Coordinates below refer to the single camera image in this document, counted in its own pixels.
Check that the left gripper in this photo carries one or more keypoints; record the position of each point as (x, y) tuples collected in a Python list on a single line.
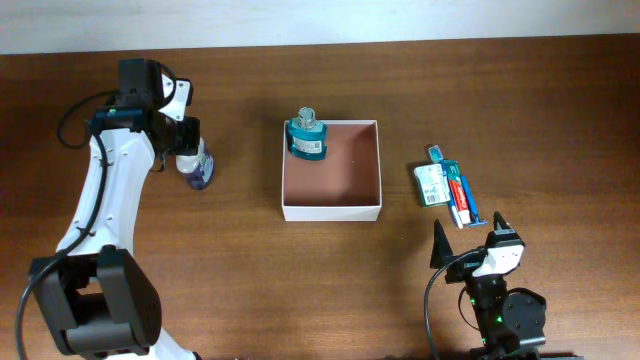
[(190, 143)]

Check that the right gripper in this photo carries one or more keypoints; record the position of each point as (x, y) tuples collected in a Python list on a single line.
[(442, 248)]

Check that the red green toothpaste tube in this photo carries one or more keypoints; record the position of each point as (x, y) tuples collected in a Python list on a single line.
[(453, 173)]

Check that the blue white toothbrush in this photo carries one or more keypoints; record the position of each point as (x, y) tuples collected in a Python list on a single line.
[(436, 157)]

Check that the clear soap pump bottle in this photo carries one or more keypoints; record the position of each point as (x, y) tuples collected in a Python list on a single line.
[(198, 169)]

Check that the teal mouthwash bottle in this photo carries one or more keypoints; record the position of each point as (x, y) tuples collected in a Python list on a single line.
[(307, 135)]

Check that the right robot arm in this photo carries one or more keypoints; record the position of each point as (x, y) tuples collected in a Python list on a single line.
[(510, 321)]

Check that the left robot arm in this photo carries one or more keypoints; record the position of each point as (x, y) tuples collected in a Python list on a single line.
[(95, 299)]

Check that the blue disposable razor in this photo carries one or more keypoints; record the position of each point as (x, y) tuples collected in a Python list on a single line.
[(475, 219)]

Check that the white cardboard box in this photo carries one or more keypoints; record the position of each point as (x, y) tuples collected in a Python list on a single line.
[(345, 186)]

